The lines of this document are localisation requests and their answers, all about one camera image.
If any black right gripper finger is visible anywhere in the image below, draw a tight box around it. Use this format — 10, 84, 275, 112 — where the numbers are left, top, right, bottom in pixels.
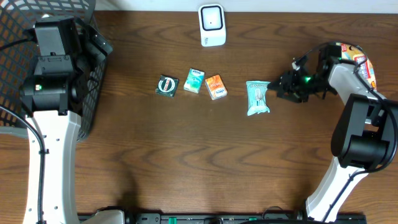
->
269, 86, 285, 98
267, 80, 284, 90

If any light teal wipes pack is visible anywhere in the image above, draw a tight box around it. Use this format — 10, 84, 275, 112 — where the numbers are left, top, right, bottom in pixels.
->
246, 81, 271, 116

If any yellow blue snack bag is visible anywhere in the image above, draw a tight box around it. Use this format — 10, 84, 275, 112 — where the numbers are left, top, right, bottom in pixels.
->
340, 43, 377, 90

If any orange tissue pack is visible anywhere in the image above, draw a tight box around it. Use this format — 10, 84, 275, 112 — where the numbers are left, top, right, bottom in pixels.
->
205, 75, 228, 100

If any green tissue pack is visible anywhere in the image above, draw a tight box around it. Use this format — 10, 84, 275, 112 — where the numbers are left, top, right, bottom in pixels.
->
183, 68, 205, 93

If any round black tin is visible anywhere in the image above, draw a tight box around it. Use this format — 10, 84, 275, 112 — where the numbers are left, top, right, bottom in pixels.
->
155, 75, 179, 98

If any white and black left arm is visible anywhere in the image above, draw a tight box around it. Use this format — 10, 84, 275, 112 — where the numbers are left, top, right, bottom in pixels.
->
20, 16, 112, 223

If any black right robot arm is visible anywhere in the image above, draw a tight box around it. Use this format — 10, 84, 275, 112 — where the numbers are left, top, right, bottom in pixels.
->
268, 42, 397, 223

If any dark grey mesh basket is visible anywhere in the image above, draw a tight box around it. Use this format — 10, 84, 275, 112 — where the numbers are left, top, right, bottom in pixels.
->
1, 0, 107, 141

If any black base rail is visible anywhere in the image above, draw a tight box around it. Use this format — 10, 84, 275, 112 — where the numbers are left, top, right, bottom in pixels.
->
77, 213, 368, 224

